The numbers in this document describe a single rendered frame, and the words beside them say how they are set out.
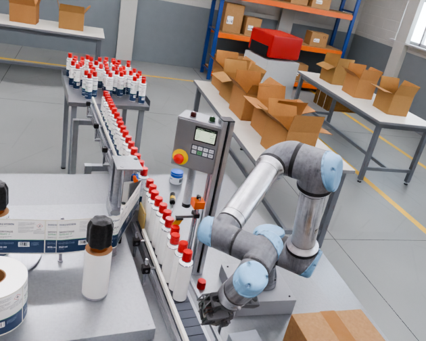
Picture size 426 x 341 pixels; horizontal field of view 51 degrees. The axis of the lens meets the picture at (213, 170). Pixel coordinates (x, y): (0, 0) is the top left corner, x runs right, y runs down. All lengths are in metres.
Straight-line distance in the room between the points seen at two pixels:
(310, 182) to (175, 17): 7.98
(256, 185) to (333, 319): 0.45
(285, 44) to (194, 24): 2.76
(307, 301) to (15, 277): 1.10
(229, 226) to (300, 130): 2.13
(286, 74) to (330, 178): 5.87
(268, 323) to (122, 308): 0.54
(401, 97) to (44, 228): 4.66
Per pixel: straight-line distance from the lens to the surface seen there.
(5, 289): 1.46
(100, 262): 1.52
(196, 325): 1.58
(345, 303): 1.98
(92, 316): 1.57
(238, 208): 1.22
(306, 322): 1.35
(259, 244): 1.13
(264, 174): 1.32
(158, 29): 9.19
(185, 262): 1.55
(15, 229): 1.71
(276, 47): 6.97
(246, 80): 4.28
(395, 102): 5.65
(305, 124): 3.22
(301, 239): 1.58
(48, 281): 1.70
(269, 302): 1.74
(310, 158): 1.38
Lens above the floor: 1.97
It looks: 24 degrees down
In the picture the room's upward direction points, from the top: 12 degrees clockwise
